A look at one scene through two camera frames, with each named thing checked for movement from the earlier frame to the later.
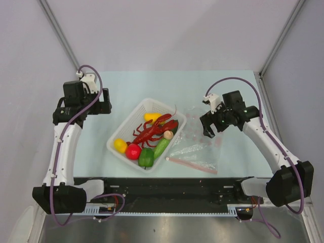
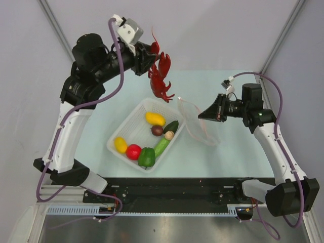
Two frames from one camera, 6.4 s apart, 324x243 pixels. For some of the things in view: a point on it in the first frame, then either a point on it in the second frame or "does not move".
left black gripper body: x=101 y=107 to x=139 y=61
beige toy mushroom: x=168 y=134 does not move
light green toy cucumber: x=160 y=147 does not move
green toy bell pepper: x=146 y=158 does not move
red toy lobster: x=148 y=134 to x=159 y=70
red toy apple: x=133 y=151 does not move
